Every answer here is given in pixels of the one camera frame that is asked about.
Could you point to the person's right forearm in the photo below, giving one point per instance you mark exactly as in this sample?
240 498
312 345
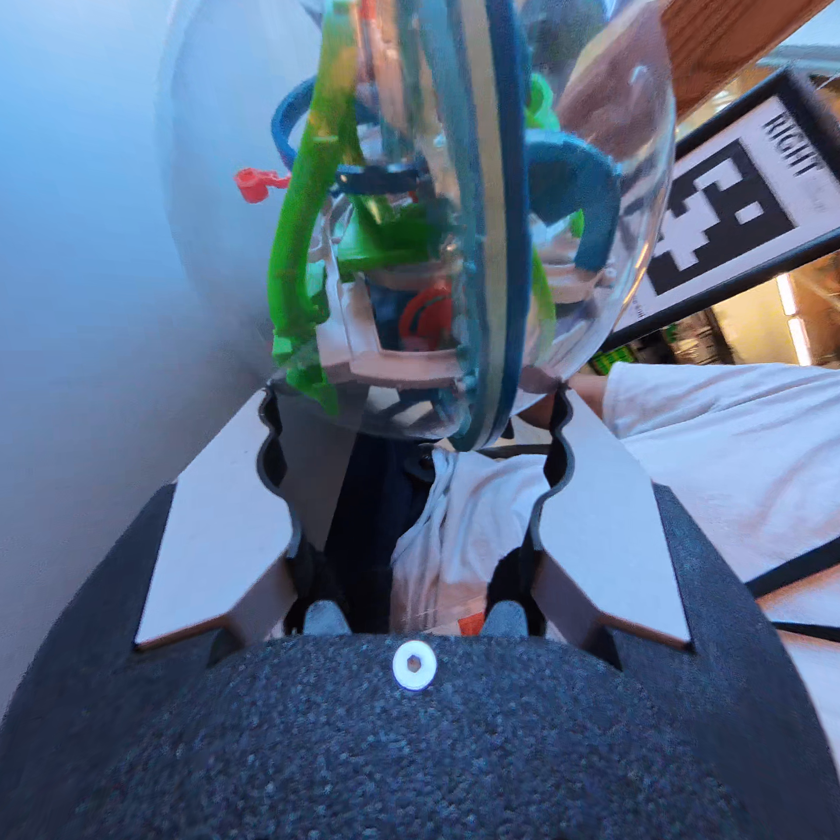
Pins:
590 394

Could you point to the clear plastic maze ball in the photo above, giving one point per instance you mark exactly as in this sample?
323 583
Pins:
420 229

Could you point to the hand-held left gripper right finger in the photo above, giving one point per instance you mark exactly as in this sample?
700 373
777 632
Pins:
604 544

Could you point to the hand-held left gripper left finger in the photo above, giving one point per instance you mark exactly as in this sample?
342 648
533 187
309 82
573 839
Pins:
223 544

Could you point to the person's dark trousers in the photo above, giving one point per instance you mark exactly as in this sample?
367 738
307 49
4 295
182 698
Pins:
367 525

